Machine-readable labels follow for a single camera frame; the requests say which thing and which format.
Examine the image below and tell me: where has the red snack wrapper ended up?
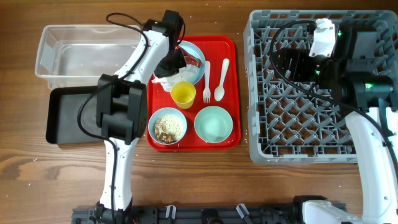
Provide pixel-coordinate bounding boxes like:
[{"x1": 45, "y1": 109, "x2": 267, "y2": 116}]
[{"x1": 183, "y1": 51, "x2": 202, "y2": 68}]

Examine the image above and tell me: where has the white napkin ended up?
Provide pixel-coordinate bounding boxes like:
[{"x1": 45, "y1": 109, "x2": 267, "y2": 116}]
[{"x1": 152, "y1": 65, "x2": 200, "y2": 92}]

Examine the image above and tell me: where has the yellow plastic cup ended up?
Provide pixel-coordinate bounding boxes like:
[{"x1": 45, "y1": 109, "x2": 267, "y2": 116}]
[{"x1": 170, "y1": 81, "x2": 197, "y2": 110}]

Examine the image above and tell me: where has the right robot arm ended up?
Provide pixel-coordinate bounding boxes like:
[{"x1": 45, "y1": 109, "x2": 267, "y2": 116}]
[{"x1": 269, "y1": 21, "x2": 397, "y2": 223}]

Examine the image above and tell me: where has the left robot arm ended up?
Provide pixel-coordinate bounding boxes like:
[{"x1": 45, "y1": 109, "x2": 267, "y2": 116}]
[{"x1": 90, "y1": 10, "x2": 186, "y2": 223}]

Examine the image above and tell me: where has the grey dishwasher rack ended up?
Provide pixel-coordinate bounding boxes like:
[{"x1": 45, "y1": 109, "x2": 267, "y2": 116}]
[{"x1": 244, "y1": 10, "x2": 397, "y2": 165}]

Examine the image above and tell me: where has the light blue plate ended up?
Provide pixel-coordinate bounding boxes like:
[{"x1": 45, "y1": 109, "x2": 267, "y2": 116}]
[{"x1": 178, "y1": 40, "x2": 206, "y2": 85}]

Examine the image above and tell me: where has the white plastic fork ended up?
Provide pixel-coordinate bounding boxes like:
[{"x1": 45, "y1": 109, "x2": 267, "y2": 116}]
[{"x1": 203, "y1": 61, "x2": 211, "y2": 103}]

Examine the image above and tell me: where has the white plastic spoon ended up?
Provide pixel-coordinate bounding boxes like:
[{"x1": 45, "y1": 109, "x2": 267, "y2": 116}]
[{"x1": 214, "y1": 58, "x2": 229, "y2": 101}]

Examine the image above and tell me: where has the blue bowl with food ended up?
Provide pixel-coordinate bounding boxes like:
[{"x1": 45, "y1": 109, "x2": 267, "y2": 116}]
[{"x1": 147, "y1": 107, "x2": 187, "y2": 146}]

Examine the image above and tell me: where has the red serving tray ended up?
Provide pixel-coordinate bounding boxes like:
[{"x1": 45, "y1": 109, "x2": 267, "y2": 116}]
[{"x1": 147, "y1": 35, "x2": 241, "y2": 152}]

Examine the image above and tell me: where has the mint green bowl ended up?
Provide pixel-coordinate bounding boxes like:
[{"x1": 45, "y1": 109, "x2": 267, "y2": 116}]
[{"x1": 194, "y1": 106, "x2": 233, "y2": 144}]

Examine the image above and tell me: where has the clear plastic bin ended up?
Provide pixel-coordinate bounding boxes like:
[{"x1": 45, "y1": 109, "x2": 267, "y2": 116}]
[{"x1": 35, "y1": 24, "x2": 141, "y2": 89}]

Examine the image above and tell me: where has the black plastic tray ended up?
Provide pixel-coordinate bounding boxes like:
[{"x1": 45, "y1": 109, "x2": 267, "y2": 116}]
[{"x1": 45, "y1": 83, "x2": 136, "y2": 145}]

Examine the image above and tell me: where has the right black cable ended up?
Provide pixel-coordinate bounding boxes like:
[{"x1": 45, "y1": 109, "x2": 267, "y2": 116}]
[{"x1": 269, "y1": 19, "x2": 398, "y2": 187}]

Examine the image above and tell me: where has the black cable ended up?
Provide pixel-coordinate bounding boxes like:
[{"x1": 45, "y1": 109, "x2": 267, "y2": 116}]
[
  {"x1": 269, "y1": 19, "x2": 398, "y2": 187},
  {"x1": 76, "y1": 12, "x2": 150, "y2": 224}
]

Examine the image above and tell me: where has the left black cable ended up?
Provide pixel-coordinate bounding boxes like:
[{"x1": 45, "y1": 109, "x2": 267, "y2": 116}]
[{"x1": 76, "y1": 12, "x2": 150, "y2": 224}]

